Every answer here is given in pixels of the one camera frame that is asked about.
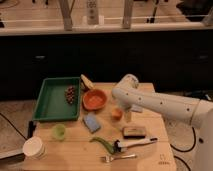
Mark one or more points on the yellow banana piece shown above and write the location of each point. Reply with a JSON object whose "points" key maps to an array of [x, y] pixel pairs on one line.
{"points": [[87, 82]]}

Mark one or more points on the blue sponge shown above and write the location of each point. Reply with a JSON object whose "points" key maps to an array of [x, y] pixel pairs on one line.
{"points": [[91, 122]]}

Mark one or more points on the grey-blue folded cloth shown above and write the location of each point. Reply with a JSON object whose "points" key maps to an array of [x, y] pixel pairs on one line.
{"points": [[136, 108]]}

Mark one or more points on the bunch of red grapes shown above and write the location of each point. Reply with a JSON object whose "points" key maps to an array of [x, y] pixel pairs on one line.
{"points": [[70, 94]]}

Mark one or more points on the green plastic cup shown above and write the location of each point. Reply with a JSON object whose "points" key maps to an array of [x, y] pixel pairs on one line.
{"points": [[58, 132]]}

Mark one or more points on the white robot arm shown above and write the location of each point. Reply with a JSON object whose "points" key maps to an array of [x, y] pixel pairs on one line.
{"points": [[192, 111]]}

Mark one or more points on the green plastic tray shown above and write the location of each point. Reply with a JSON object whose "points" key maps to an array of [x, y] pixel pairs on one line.
{"points": [[52, 103]]}

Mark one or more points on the white paper cup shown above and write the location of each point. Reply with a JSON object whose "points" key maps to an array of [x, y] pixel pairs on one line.
{"points": [[34, 147]]}

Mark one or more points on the white black handled tool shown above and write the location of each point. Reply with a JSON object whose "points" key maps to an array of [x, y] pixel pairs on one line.
{"points": [[121, 145]]}

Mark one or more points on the silver fork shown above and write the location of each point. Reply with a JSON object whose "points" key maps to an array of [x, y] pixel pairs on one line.
{"points": [[108, 159]]}

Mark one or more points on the green chili pepper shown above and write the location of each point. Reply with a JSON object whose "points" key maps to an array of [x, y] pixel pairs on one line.
{"points": [[109, 147]]}

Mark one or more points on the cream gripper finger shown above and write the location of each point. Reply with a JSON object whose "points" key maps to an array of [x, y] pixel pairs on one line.
{"points": [[128, 116]]}

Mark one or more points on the orange bowl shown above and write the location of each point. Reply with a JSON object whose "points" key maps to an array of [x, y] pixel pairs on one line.
{"points": [[94, 99]]}

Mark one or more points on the orange apple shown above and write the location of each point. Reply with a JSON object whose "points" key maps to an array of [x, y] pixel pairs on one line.
{"points": [[116, 113]]}

